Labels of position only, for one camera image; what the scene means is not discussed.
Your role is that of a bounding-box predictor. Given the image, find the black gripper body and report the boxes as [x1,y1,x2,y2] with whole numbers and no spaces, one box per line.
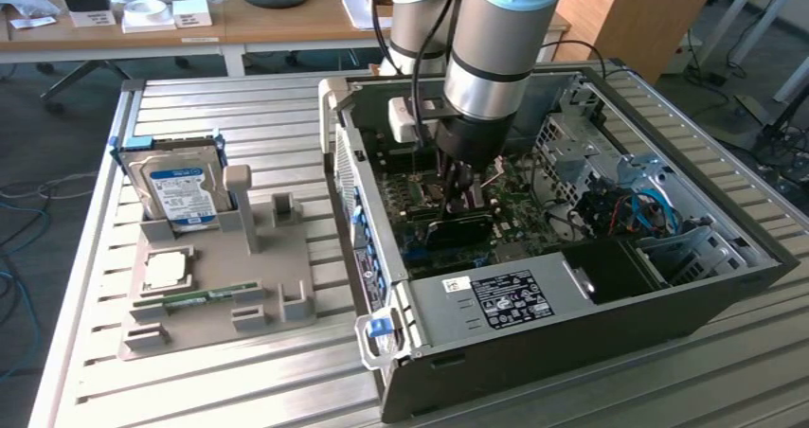
[433,114,516,169]

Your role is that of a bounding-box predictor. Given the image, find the green GPU with black fan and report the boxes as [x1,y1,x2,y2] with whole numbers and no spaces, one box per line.
[413,212,495,254]

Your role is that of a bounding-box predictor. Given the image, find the metal socket cover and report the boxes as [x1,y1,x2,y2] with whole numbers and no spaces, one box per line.
[477,155,507,192]

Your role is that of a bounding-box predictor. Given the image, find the CPU socket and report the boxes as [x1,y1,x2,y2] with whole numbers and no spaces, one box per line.
[409,169,447,206]

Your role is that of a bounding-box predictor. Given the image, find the green motherboard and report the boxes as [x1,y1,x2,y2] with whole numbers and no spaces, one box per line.
[371,148,570,280]

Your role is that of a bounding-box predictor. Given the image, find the grey chipset heatsink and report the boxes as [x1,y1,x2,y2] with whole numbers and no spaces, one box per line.
[495,242,538,263]

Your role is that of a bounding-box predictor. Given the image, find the perforated silver disk bay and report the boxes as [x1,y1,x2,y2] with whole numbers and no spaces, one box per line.
[534,113,632,221]

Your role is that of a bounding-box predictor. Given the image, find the grey power supply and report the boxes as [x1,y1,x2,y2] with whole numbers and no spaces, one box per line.
[403,251,599,347]

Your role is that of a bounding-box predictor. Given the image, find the white paper stack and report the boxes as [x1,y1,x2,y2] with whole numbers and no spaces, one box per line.
[340,0,392,31]

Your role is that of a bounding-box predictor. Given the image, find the open black PC case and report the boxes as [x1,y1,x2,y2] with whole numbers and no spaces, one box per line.
[317,65,801,424]

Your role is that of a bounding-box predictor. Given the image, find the slanted silver disk bay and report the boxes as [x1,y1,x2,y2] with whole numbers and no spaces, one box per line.
[634,223,747,287]

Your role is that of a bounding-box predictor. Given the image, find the wooden cabinet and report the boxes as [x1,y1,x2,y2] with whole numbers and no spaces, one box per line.
[552,0,726,86]

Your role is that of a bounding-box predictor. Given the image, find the grey parts rack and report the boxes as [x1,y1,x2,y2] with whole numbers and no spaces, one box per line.
[116,162,321,363]

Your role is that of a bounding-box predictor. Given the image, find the hard disk with blue carrier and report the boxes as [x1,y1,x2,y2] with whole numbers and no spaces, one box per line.
[108,134,232,234]

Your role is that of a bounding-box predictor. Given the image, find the loose green RAM stick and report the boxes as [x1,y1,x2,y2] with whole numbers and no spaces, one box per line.
[130,283,260,309]

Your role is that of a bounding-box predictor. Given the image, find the silver CPU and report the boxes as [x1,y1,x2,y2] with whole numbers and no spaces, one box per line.
[141,252,190,291]

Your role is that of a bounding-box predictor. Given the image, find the small white box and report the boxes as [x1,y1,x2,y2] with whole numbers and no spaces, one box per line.
[170,0,212,29]

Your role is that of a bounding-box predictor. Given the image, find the flat white box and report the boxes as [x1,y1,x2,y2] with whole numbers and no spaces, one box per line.
[120,13,177,34]

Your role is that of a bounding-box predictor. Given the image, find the white tape roll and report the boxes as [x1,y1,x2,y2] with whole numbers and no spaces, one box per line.
[122,0,172,22]

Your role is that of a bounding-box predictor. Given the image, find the white boxes on desk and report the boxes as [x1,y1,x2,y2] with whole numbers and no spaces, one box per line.
[61,0,117,28]

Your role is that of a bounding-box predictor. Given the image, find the wooden desk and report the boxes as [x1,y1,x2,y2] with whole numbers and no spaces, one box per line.
[0,0,570,79]

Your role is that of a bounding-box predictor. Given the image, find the white paper label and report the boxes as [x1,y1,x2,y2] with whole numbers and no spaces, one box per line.
[9,15,58,30]

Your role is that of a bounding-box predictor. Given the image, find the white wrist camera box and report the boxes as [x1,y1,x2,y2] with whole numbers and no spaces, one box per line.
[387,96,440,144]

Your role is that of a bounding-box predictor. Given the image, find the black wire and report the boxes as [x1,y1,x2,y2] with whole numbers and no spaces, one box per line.
[542,200,599,242]

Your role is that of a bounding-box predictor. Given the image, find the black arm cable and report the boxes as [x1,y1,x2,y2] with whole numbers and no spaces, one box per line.
[369,0,457,146]

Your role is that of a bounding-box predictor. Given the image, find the red disk wire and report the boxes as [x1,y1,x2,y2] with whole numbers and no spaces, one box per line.
[606,194,636,238]

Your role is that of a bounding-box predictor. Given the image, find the black cable behind case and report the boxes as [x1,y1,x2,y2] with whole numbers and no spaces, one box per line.
[539,40,628,81]

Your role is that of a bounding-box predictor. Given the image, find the blue disk wire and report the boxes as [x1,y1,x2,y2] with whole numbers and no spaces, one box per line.
[630,188,684,238]

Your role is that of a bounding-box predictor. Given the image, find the white desk frame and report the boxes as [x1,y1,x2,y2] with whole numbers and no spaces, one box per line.
[691,0,809,103]

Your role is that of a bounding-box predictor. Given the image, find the white floor cable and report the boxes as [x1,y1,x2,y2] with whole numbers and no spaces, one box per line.
[0,170,100,201]

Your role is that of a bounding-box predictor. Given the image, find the blue floor cable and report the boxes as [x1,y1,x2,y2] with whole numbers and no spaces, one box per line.
[0,205,49,382]

